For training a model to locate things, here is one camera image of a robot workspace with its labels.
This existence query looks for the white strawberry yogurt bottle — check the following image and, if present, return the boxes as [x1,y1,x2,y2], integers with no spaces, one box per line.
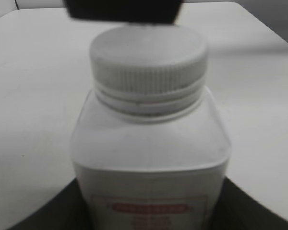
[70,89,231,230]

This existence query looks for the white ribbed bottle cap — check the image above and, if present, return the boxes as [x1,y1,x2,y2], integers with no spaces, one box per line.
[90,25,208,95]

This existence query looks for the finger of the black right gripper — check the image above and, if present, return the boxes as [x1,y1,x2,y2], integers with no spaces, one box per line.
[63,0,183,24]

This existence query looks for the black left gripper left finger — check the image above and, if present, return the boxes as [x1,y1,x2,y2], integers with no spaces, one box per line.
[9,179,91,230]

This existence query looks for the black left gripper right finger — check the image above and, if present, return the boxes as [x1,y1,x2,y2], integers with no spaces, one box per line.
[210,178,288,230]

